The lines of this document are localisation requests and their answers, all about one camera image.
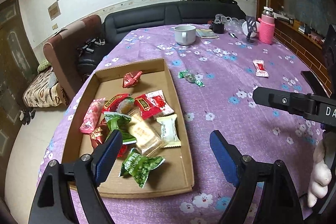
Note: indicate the clear glass jar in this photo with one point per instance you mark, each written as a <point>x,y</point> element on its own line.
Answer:
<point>233,24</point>

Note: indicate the green twist-wrapped candy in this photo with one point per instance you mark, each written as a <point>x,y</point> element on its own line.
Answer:
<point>191,78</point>

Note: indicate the purple floral tablecloth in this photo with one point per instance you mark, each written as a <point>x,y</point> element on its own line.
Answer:
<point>236,121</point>

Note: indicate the dark wooden door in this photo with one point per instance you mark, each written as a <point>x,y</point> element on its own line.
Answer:
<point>13,61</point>

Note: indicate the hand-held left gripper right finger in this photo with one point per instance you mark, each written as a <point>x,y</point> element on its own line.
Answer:
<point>223,155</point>

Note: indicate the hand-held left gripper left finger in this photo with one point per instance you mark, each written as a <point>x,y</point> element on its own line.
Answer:
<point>107,158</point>

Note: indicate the pink thermos bottle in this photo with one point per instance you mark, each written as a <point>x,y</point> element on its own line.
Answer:
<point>266,29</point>

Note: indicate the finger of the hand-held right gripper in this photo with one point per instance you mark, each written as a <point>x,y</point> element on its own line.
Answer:
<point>283,102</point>
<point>313,82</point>

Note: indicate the person's right hand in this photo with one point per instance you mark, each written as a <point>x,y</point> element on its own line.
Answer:
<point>319,174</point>

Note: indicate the green pamphlet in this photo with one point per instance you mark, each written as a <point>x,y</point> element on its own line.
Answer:
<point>207,33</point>

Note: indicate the red and white snack packet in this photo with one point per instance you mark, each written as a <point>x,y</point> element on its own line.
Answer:
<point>162,103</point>

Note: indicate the small red snack packet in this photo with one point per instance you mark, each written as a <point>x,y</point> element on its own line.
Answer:
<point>122,151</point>

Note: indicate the small red white candy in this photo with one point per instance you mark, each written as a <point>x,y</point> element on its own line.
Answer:
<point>260,68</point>

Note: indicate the tan biscuit packet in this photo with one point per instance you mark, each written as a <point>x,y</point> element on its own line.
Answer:
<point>143,136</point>

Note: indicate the dark red white-print snack packet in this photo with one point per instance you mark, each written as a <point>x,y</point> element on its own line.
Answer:
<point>98,136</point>

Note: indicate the white mug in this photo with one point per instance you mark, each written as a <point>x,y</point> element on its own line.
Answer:
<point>185,35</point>

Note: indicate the pile of small metal gadgets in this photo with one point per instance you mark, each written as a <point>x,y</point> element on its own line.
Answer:
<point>92,45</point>

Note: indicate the green pillow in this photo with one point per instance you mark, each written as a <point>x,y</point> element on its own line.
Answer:
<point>44,65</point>

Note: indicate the red yellow-label snack packet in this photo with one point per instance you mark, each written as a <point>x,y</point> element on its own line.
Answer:
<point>114,103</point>

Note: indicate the gold wall plaque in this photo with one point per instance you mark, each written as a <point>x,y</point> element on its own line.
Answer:
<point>53,11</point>

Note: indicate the pink snack packet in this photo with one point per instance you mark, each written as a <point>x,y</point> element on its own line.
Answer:
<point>90,119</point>

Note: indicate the patterned daybed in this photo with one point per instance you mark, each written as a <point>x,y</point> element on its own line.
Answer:
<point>43,90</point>

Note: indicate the dark red foil snack packet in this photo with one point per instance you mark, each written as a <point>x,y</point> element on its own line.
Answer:
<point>132,79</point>

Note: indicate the black cup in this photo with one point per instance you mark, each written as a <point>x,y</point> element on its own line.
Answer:
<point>218,27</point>

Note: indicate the wall outlet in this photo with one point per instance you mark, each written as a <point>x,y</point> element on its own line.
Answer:
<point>54,27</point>

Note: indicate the brown armchair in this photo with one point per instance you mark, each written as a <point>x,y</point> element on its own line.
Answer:
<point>65,61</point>

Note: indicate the cardboard box tray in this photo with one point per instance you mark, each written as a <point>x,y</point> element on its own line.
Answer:
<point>126,129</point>

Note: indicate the green pea snack packet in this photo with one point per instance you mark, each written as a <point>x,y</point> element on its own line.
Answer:
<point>141,167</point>
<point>119,125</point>

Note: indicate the black leather sofa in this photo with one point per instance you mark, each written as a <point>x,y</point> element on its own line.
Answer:
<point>147,18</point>

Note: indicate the glossy red snack packet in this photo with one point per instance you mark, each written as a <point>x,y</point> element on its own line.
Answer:
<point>144,107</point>

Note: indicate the black white shoe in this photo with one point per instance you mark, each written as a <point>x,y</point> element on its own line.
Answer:
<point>31,113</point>
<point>23,117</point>

